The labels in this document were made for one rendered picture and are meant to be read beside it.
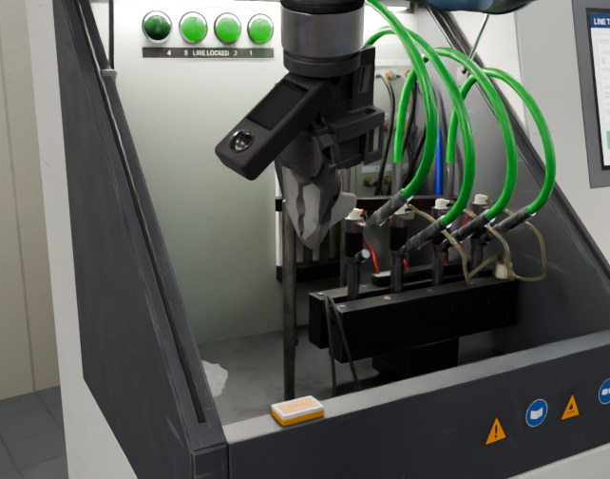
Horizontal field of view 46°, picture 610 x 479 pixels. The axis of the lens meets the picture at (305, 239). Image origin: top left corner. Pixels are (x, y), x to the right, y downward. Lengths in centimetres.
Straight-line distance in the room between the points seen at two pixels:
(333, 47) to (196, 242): 69
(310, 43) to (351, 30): 4
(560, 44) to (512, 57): 10
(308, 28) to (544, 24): 77
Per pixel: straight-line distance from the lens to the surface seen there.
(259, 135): 64
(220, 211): 127
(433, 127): 89
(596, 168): 138
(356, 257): 106
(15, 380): 319
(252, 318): 135
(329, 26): 63
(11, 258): 303
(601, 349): 108
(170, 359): 79
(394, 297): 110
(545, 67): 133
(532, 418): 102
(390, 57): 140
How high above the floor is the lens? 133
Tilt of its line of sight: 14 degrees down
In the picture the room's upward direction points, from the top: straight up
